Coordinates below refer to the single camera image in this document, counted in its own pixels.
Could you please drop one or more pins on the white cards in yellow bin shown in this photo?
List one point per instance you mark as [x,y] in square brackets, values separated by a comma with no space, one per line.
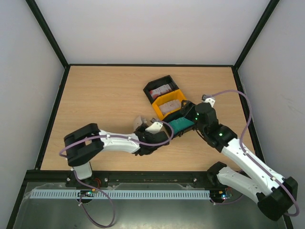
[170,106]

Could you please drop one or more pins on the yellow bin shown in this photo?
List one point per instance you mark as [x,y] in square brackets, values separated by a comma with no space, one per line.
[175,95]

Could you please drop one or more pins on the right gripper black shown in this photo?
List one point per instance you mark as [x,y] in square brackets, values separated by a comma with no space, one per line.
[188,110]

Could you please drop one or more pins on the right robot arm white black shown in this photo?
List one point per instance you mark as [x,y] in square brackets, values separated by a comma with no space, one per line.
[273,193]

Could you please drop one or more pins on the black aluminium frame rail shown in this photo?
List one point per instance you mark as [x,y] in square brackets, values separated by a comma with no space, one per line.
[152,177]

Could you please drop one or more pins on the stack of red white cards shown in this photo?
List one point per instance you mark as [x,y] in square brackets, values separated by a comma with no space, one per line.
[160,91]

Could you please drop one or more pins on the black bin with red cards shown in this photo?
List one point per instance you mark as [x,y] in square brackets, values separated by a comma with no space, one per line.
[157,83]

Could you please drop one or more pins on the beige card holder wallet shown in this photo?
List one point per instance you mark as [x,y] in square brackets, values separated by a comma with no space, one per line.
[140,123]

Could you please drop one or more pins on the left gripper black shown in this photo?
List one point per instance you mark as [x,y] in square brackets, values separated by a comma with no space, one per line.
[141,128]

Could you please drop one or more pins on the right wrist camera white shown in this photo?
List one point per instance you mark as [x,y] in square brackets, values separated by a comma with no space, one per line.
[208,99]

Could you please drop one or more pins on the teal cards stack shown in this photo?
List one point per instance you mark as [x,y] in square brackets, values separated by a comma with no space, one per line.
[180,124]

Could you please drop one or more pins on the black bin with teal cards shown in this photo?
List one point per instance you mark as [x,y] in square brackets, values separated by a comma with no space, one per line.
[176,115]

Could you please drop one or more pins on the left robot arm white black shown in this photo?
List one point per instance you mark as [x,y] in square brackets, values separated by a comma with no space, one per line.
[82,145]

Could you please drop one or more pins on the light blue cable duct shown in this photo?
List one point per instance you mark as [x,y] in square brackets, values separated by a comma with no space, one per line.
[121,194]

